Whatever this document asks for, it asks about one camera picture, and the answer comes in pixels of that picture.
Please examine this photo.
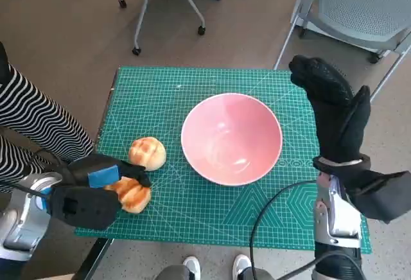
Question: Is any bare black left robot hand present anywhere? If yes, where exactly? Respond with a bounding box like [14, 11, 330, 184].
[59, 153, 152, 194]

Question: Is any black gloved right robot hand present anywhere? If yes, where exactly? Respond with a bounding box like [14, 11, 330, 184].
[288, 54, 372, 165]

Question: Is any long toy bread loaf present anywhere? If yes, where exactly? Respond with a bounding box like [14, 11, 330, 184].
[104, 176, 152, 214]

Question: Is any round toy bread bun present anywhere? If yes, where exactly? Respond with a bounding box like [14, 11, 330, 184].
[128, 137, 167, 171]

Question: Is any pink bowl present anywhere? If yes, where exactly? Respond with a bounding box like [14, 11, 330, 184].
[180, 92, 284, 187]

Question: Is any person in striped clothing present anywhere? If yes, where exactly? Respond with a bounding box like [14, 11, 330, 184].
[0, 40, 96, 194]

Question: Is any green cutting mat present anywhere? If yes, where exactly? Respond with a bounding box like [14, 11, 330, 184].
[75, 65, 373, 254]

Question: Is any grey mesh chair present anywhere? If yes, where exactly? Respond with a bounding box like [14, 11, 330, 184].
[273, 0, 411, 103]

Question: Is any grey leg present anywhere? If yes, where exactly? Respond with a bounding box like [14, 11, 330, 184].
[155, 263, 193, 280]
[240, 267, 274, 280]

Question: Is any white and black shoe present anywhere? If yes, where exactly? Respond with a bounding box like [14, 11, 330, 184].
[232, 253, 253, 280]
[182, 254, 202, 280]

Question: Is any grey chair with casters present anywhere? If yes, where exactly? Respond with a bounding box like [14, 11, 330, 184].
[117, 0, 206, 57]

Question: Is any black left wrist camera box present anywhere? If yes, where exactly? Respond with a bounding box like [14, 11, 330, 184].
[49, 185, 120, 231]

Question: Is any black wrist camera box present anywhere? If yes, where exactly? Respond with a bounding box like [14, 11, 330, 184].
[49, 185, 120, 231]
[348, 169, 411, 223]

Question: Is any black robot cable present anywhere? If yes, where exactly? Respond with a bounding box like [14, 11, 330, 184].
[12, 150, 70, 199]
[249, 179, 319, 280]

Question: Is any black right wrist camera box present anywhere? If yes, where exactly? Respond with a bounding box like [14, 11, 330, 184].
[348, 169, 411, 223]

